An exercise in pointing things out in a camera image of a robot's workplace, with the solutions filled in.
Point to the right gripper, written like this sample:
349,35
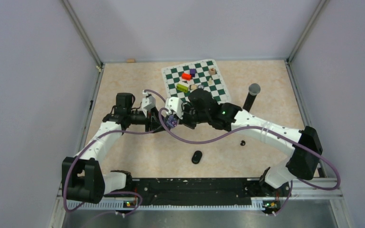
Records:
184,121

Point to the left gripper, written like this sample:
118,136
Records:
153,121

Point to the lavender earbud charging case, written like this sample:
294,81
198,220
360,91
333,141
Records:
171,122

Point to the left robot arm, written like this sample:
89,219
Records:
82,177

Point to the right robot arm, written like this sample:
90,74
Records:
299,163

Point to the black earbud case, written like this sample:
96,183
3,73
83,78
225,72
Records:
197,156

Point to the green white lego brick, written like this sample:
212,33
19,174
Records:
182,87

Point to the green white chessboard mat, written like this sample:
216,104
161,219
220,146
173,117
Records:
172,75

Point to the red block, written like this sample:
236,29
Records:
186,76

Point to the purple block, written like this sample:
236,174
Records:
192,72

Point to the wooden cube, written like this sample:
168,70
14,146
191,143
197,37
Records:
212,71

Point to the cork stopper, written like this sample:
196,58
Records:
131,60

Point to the black microphone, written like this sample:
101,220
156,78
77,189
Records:
253,90

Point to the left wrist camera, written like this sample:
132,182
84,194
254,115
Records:
148,102

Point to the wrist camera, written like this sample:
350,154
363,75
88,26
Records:
174,106
148,102

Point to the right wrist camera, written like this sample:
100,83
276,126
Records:
174,106

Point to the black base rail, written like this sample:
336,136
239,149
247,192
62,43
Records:
202,191

